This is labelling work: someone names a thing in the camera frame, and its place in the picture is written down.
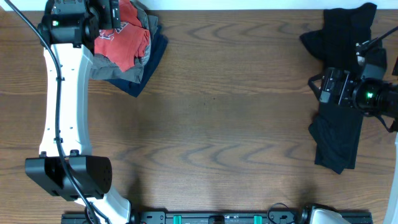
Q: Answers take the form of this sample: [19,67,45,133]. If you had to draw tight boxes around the navy folded garment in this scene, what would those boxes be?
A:
[106,25,168,98]

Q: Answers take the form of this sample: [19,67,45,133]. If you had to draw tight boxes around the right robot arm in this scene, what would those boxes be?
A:
[308,44,397,174]

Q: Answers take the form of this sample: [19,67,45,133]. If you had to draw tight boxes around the black garment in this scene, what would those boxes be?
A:
[300,3,377,174]

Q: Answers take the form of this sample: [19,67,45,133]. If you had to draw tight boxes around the grey folded shorts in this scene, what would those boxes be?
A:
[90,1,158,83]

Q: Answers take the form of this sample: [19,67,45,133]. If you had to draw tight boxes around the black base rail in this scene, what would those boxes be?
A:
[61,211,373,224]

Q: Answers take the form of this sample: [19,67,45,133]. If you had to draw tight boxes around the red orange t-shirt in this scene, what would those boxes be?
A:
[95,0,150,72]

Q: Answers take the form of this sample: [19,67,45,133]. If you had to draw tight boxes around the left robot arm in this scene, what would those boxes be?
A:
[25,0,132,223]

